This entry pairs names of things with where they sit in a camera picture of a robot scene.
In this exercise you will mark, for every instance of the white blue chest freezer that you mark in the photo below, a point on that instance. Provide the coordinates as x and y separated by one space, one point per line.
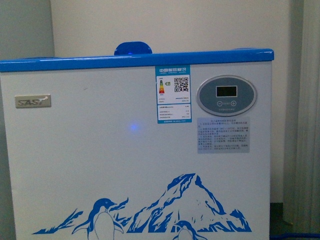
97 165

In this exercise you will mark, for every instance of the blue energy label sticker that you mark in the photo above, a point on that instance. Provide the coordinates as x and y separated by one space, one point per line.
173 94

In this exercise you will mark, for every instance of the grey instruction sticker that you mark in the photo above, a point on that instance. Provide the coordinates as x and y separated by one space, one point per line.
223 135

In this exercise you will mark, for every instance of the grey oval control panel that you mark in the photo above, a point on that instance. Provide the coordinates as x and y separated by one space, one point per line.
226 95

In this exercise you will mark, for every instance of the silver brand badge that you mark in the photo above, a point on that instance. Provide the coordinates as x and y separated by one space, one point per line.
32 101

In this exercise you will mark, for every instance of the blue freezer lid handle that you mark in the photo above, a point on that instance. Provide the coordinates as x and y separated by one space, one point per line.
133 48

